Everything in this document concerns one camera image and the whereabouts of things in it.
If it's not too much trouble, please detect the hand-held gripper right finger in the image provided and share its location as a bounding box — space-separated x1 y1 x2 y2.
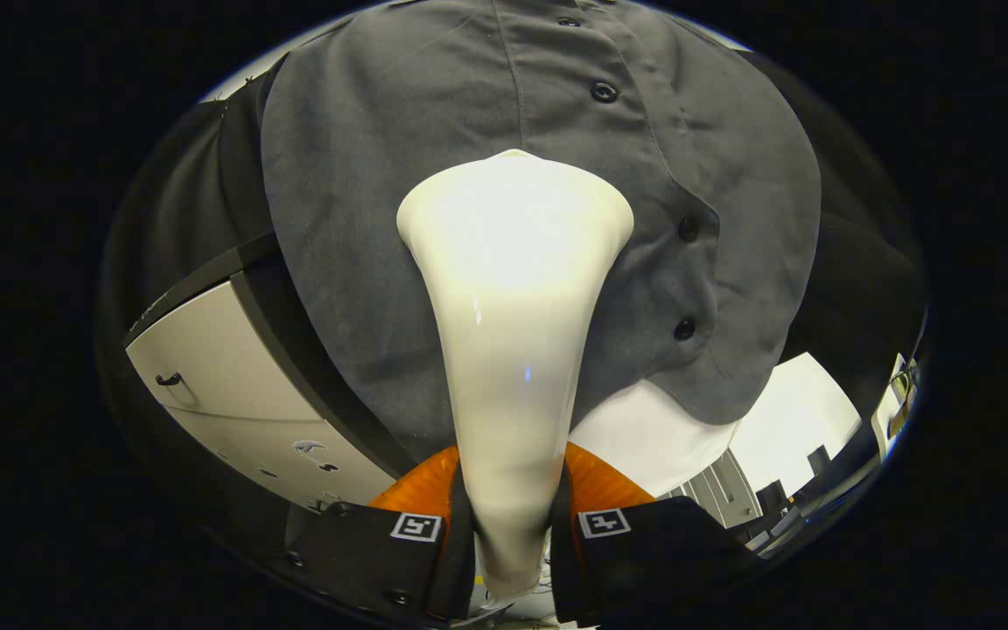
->
549 441 764 627

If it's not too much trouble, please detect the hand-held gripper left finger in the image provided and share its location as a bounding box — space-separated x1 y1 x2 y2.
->
281 444 477 627

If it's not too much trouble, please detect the white garment steamer head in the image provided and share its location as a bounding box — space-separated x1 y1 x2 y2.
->
395 149 636 602

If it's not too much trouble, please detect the dark grey button shirt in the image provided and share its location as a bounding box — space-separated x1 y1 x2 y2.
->
260 0 823 466

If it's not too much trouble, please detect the white mannequin torso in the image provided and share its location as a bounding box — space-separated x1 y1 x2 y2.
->
569 377 742 499

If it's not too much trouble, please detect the grey drawer unit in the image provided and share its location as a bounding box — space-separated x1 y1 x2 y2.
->
660 450 760 528

